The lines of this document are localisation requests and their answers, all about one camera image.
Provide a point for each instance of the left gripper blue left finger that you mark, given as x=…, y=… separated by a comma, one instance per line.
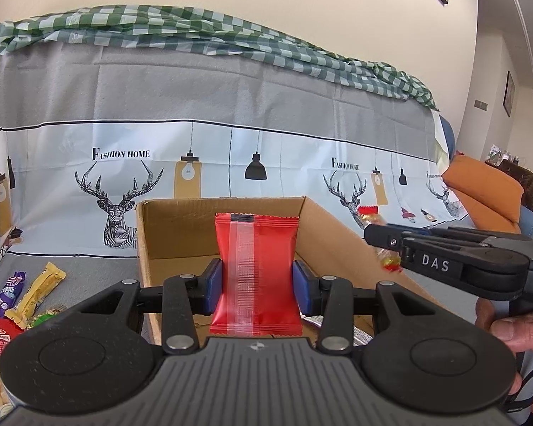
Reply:
x=184, y=296

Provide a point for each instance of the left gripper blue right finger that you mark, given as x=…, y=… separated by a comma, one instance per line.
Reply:
x=324, y=296

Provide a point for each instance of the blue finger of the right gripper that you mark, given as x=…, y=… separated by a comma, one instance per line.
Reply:
x=386, y=237

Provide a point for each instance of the red snack pouch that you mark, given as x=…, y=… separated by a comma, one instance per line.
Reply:
x=257, y=299

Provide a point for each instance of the red-ended clear nut bar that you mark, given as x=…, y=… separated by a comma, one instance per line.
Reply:
x=371, y=221

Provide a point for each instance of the person right hand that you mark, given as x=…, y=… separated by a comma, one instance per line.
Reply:
x=516, y=332

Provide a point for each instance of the brown cardboard box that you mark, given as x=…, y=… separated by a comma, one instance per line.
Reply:
x=178, y=236

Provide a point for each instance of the orange cushion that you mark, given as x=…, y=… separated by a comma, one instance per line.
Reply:
x=491, y=198

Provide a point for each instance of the yellow wafer bar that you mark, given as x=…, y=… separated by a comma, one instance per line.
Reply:
x=40, y=288

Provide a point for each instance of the purple chocolate bar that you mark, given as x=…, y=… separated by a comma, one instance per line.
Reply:
x=11, y=291

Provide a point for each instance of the red tube snack pack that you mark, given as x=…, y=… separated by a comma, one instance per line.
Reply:
x=8, y=331

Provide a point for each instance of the deer print sofa cover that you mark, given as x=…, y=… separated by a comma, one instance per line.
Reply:
x=87, y=133

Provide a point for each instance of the green checkered cloth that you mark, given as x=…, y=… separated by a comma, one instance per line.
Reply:
x=205, y=32

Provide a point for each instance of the small framed wall picture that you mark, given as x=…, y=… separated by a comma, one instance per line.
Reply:
x=507, y=102

